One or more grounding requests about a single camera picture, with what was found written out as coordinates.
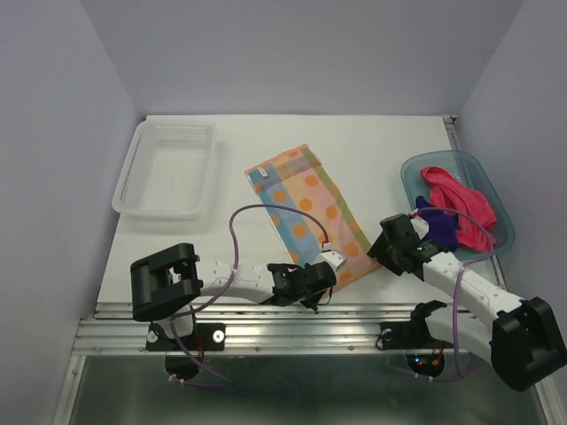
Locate aluminium mounting rail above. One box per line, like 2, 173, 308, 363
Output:
72, 303, 415, 357

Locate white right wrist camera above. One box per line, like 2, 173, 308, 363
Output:
410, 215, 430, 241

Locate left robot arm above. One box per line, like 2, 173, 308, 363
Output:
130, 243, 346, 352

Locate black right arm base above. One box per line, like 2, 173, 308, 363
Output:
376, 300, 452, 380

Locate blue plastic tub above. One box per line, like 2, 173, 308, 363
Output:
400, 151, 516, 255

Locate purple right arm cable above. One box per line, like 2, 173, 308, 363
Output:
414, 207, 497, 384

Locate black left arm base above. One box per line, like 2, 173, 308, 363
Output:
145, 315, 230, 389

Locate white plastic basket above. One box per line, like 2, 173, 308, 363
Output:
112, 116, 217, 220

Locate pink towel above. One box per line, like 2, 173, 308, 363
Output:
420, 166, 497, 252

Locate purple towel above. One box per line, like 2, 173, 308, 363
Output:
416, 196, 459, 251

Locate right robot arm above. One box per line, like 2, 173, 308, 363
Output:
368, 214, 566, 391

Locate orange polka dot towel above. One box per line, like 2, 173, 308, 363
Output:
245, 144, 379, 290

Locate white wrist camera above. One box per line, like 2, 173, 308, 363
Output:
314, 241, 346, 272
410, 215, 430, 241

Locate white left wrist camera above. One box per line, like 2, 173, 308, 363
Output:
314, 241, 346, 272

